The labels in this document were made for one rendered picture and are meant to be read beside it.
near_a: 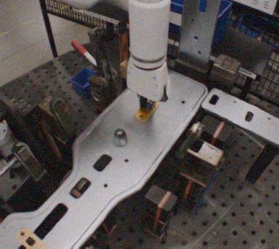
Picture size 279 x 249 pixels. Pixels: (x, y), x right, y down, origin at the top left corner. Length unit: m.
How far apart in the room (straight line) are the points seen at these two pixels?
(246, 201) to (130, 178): 0.51
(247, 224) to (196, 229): 0.19
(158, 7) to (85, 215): 0.47
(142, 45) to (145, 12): 0.08
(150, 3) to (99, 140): 0.38
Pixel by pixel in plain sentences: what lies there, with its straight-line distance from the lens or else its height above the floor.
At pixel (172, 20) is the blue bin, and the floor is 1.09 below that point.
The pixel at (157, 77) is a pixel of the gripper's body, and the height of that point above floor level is 1.17.
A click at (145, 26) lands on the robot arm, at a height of 1.30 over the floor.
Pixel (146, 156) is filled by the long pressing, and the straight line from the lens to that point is 0.67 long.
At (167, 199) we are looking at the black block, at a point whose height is 0.99.
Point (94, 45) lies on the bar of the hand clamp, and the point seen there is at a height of 1.18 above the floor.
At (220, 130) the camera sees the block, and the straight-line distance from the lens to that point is 0.77.
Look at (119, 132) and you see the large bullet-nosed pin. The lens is 0.65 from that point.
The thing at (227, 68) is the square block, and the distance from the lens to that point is 0.84.
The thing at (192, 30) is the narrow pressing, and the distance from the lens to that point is 0.85.
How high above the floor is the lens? 1.57
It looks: 49 degrees down
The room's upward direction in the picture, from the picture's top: straight up
